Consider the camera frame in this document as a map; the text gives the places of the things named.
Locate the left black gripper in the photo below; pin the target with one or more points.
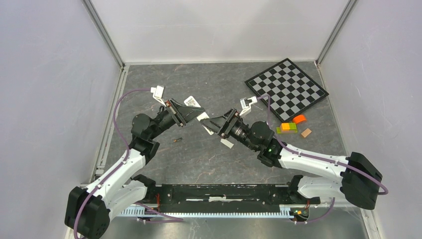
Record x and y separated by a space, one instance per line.
184 113

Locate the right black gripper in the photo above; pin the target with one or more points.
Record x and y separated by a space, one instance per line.
218 124

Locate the white small remote battery cover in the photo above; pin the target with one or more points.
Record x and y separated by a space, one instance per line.
227 143

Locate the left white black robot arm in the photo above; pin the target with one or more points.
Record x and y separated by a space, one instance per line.
91 209

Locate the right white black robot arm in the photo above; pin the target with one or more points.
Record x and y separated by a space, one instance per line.
352 177

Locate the green orange block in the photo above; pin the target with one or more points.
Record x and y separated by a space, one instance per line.
287 127

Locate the black white checkerboard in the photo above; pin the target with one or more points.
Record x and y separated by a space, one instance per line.
291 90

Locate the orange curved block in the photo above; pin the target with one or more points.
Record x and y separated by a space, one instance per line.
299 119

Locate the tan wooden block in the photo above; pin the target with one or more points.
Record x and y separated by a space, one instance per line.
306 133

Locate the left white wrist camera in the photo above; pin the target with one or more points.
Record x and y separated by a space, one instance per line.
157 93

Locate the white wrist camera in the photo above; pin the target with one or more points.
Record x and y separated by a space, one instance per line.
246 104
157 93

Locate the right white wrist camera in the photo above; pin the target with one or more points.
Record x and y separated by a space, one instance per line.
246 104

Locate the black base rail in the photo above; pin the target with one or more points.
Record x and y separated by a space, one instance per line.
223 198

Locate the white slotted cable duct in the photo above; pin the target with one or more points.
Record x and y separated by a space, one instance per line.
282 212

